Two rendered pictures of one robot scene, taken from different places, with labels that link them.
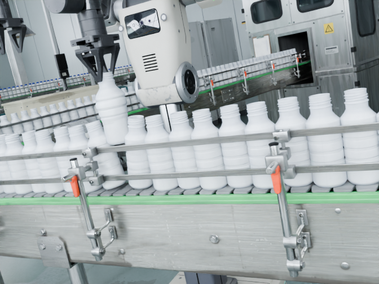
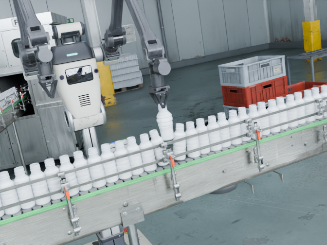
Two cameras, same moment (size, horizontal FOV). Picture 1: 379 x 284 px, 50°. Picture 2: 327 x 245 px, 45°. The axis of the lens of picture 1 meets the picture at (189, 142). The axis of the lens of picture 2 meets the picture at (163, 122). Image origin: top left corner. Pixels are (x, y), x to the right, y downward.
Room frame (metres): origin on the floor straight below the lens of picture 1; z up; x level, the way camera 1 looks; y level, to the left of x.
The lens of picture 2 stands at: (-0.13, 1.51, 1.61)
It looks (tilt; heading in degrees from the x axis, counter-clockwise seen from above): 14 degrees down; 309
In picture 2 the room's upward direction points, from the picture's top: 9 degrees counter-clockwise
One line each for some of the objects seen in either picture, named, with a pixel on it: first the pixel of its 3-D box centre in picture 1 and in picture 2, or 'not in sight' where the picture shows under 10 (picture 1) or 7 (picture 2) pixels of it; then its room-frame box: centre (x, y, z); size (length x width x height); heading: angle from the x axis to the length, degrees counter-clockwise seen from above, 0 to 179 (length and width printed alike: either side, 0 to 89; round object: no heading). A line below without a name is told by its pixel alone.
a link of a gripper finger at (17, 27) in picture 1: (12, 38); (48, 86); (1.31, 0.47, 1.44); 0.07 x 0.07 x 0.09; 61
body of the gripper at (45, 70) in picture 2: (1, 13); (45, 70); (1.29, 0.48, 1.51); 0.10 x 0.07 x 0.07; 151
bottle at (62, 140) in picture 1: (68, 158); (134, 155); (1.03, 0.31, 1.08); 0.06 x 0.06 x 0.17
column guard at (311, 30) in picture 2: not in sight; (312, 41); (3.35, -9.92, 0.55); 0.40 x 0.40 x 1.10; 61
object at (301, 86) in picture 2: not in sight; (299, 96); (1.47, -3.11, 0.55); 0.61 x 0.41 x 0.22; 64
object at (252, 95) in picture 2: not in sight; (254, 90); (1.72, -2.45, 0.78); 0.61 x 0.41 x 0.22; 68
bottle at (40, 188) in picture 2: not in sight; (39, 183); (1.22, 0.68, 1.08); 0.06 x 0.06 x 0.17
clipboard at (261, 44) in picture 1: (261, 49); not in sight; (4.74, -1.02, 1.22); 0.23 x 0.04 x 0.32; 43
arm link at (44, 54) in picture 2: not in sight; (42, 47); (1.25, 0.50, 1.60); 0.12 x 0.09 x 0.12; 152
